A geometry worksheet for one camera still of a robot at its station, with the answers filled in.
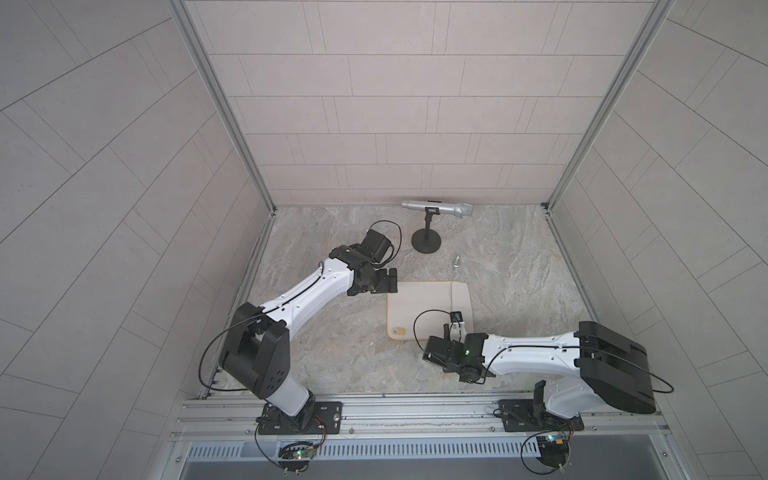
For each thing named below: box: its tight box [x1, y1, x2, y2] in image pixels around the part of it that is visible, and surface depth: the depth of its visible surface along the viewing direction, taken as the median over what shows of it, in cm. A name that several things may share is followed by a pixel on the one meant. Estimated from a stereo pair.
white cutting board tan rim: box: [386, 281, 452, 341], surface depth 93 cm
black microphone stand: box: [411, 207, 442, 254], surface depth 107 cm
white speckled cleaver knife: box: [450, 281, 474, 334], surface depth 93 cm
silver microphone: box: [401, 200, 474, 218], surface depth 91 cm
